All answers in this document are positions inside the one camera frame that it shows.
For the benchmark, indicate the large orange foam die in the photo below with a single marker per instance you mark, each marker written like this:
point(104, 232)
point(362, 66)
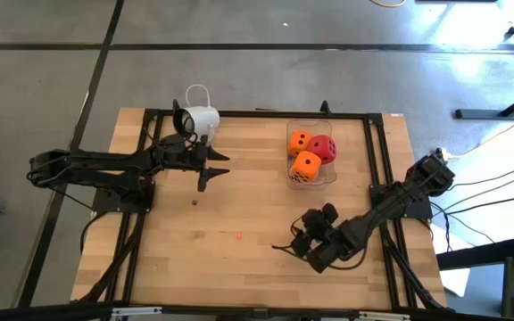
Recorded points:
point(310, 167)
point(297, 149)

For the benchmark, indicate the white plug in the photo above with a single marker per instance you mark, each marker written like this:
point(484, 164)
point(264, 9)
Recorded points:
point(443, 154)

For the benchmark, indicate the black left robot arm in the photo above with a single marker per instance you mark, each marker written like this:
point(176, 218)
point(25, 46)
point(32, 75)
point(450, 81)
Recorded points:
point(96, 165)

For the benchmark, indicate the black floor beam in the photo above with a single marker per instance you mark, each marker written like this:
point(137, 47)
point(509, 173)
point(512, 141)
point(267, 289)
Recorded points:
point(480, 254)

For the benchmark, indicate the clear plastic container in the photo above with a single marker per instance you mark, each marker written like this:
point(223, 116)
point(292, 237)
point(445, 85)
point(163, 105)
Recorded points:
point(319, 127)

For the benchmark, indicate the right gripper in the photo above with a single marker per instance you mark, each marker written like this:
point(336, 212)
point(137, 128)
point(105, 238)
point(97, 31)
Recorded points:
point(324, 243)

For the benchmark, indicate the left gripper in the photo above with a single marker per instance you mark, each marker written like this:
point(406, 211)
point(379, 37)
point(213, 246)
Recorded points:
point(181, 156)

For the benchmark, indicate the large red foam die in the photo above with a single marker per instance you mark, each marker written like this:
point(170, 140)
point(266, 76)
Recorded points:
point(324, 153)

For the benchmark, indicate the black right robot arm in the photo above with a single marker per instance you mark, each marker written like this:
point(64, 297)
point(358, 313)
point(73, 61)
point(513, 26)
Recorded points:
point(373, 218)

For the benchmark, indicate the black desk leg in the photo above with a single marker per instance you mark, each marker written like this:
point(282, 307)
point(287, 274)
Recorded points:
point(484, 113)

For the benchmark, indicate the silver metal bracket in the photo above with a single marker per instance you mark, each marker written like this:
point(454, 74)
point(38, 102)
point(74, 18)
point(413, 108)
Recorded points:
point(136, 311)
point(382, 315)

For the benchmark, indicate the white mug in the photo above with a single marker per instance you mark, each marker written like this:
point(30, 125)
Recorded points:
point(203, 120)

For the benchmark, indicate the black aluminium frame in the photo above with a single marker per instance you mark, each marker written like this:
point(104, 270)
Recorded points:
point(257, 115)

